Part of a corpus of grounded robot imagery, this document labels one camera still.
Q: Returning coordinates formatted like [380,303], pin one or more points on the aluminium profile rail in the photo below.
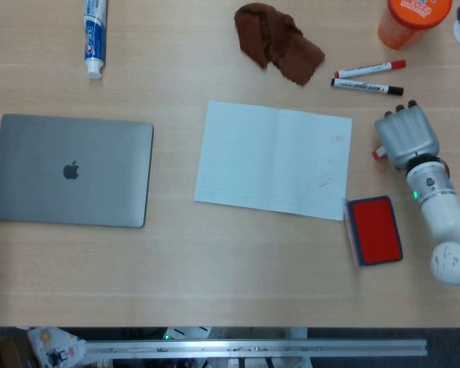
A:
[253,349]

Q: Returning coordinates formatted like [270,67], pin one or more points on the white printed bag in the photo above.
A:
[53,345]

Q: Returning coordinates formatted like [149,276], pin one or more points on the orange plastic canister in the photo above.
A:
[402,27]

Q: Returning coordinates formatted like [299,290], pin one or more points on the crumpled brown cloth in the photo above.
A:
[276,42]

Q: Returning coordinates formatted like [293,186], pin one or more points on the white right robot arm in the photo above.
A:
[444,214]

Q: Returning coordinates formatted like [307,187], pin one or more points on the red capped whiteboard marker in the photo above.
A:
[368,69]

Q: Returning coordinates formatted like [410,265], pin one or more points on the brown cardboard box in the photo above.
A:
[4,352]

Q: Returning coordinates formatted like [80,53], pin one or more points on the grey closed laptop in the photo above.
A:
[69,172]

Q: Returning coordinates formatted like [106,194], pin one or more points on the blue white toothpaste tube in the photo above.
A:
[95,34]

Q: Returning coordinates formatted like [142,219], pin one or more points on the white device under table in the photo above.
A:
[184,332]

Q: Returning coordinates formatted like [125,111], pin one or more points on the black capped whiteboard marker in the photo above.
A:
[364,87]

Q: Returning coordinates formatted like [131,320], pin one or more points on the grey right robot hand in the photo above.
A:
[408,136]

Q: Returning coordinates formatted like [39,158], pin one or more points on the open lined notebook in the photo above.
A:
[268,157]

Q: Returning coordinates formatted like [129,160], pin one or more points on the red ink pad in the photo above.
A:
[375,230]

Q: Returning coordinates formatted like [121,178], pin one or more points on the small red white stamp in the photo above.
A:
[378,152]

